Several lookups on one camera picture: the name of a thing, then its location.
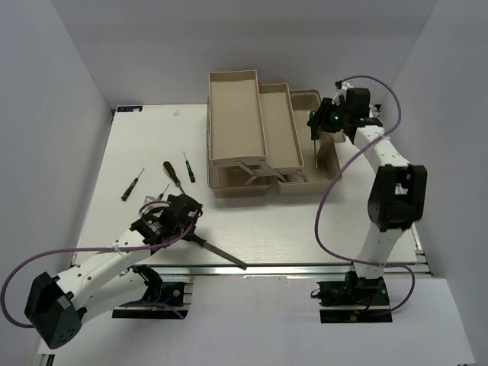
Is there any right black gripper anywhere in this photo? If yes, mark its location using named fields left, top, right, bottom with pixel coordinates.
left=307, top=98, right=350, bottom=133

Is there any green screwdriver long shaft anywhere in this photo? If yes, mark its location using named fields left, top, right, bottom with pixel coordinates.
left=307, top=111, right=320, bottom=168

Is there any small green precision screwdriver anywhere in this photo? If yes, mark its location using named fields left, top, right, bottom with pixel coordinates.
left=156, top=184, right=171, bottom=201

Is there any yellow black handled file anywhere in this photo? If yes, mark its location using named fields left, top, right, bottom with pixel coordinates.
left=185, top=234, right=248, bottom=270

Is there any black handled awl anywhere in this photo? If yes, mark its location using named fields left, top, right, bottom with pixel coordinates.
left=162, top=161, right=185, bottom=194

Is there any beige plastic toolbox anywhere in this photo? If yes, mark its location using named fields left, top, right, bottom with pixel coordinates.
left=207, top=70, right=345, bottom=199

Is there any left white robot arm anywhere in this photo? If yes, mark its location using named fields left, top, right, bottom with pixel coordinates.
left=24, top=194, right=202, bottom=349

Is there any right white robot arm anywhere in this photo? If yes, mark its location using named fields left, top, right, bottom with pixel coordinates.
left=309, top=82, right=427, bottom=304

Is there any small precision screwdriver upper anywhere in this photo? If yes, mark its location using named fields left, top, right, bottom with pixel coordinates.
left=183, top=152, right=196, bottom=183

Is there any blue label left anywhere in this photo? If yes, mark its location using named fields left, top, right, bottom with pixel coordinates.
left=116, top=106, right=143, bottom=113

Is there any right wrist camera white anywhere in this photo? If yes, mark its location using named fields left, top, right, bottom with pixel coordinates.
left=332, top=81, right=352, bottom=105

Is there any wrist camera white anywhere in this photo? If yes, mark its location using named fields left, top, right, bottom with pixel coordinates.
left=332, top=81, right=352, bottom=105
left=142, top=196, right=167, bottom=208

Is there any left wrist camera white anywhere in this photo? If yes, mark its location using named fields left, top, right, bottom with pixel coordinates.
left=142, top=196, right=167, bottom=208

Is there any aluminium table edge rail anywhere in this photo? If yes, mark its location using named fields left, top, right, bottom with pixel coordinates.
left=68, top=262, right=435, bottom=278

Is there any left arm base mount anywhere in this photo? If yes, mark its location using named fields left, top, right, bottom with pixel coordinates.
left=111, top=265, right=193, bottom=320

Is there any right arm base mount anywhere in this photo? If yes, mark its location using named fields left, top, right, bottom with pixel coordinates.
left=310, top=278, right=393, bottom=324

